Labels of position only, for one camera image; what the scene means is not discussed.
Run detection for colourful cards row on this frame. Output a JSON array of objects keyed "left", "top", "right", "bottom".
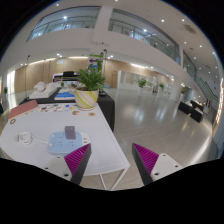
[{"left": 38, "top": 104, "right": 75, "bottom": 113}]

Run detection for green potted plant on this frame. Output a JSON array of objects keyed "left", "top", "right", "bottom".
[{"left": 77, "top": 60, "right": 105, "bottom": 91}]

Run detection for black piano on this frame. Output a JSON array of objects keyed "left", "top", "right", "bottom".
[{"left": 52, "top": 71, "right": 79, "bottom": 82}]

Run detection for distant potted plant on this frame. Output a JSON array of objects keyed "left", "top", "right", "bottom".
[{"left": 137, "top": 78, "right": 147, "bottom": 88}]

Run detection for blue book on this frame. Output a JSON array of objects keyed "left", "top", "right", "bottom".
[{"left": 54, "top": 92, "right": 75, "bottom": 100}]

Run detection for black sofa seat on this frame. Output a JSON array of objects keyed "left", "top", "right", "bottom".
[{"left": 190, "top": 108, "right": 203, "bottom": 123}]

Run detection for wooden ring coaster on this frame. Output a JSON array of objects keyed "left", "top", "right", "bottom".
[{"left": 88, "top": 112, "right": 96, "bottom": 116}]

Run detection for black clothed table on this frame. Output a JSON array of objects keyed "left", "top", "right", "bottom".
[{"left": 19, "top": 87, "right": 116, "bottom": 133}]

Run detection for white coiled power cable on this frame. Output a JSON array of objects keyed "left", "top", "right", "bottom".
[{"left": 15, "top": 131, "right": 50, "bottom": 146}]

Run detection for white sculpture on table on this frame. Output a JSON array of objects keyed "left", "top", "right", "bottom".
[{"left": 29, "top": 81, "right": 59, "bottom": 99}]

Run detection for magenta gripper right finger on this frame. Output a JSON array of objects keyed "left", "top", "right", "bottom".
[{"left": 131, "top": 142, "right": 183, "bottom": 186}]

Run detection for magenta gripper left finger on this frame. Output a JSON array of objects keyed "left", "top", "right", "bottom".
[{"left": 44, "top": 143, "right": 92, "bottom": 186}]

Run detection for red notebook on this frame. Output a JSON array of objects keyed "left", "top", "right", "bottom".
[{"left": 8, "top": 100, "right": 38, "bottom": 119}]

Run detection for white table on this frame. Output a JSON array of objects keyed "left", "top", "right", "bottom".
[{"left": 0, "top": 104, "right": 130, "bottom": 176}]

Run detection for light blue power strip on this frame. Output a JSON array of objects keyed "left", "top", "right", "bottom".
[{"left": 47, "top": 131, "right": 91, "bottom": 156}]

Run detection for striped plant pot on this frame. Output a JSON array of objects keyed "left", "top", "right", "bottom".
[{"left": 75, "top": 89, "right": 99, "bottom": 110}]

